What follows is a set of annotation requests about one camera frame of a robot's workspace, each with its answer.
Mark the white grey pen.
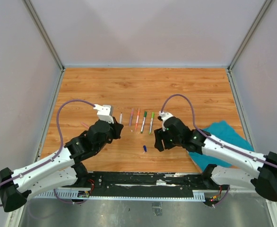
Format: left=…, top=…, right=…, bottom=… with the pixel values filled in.
left=119, top=113, right=122, bottom=124

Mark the light green pen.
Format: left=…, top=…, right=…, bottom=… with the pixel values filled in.
left=148, top=112, right=155, bottom=135

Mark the purple pen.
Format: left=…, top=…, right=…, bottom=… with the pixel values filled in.
left=129, top=108, right=134, bottom=126

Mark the white pen green tip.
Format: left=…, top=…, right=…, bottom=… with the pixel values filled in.
left=140, top=111, right=147, bottom=134

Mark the orange pen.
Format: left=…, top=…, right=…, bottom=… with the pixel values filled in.
left=135, top=108, right=140, bottom=131

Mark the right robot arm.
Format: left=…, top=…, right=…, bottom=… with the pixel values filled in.
left=154, top=113, right=277, bottom=202

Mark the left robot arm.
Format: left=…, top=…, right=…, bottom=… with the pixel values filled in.
left=0, top=120, right=124, bottom=212

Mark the teal cloth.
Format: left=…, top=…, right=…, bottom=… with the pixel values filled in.
left=188, top=120, right=254, bottom=170

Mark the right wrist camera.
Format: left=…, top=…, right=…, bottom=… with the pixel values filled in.
left=157, top=112, right=173, bottom=123

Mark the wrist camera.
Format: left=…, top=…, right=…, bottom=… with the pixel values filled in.
left=157, top=112, right=173, bottom=123
left=93, top=104, right=114, bottom=123

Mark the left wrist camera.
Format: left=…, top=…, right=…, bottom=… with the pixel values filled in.
left=93, top=104, right=114, bottom=123

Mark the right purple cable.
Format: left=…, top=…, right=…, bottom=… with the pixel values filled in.
left=160, top=94, right=277, bottom=209

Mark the purple cable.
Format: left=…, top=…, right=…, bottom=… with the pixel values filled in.
left=160, top=94, right=277, bottom=209
left=0, top=99, right=95, bottom=208

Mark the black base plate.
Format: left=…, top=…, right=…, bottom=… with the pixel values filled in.
left=74, top=172, right=227, bottom=192

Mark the white cable duct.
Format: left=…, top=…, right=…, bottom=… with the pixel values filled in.
left=36, top=187, right=206, bottom=201

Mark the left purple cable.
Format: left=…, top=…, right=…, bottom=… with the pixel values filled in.
left=0, top=99, right=95, bottom=208

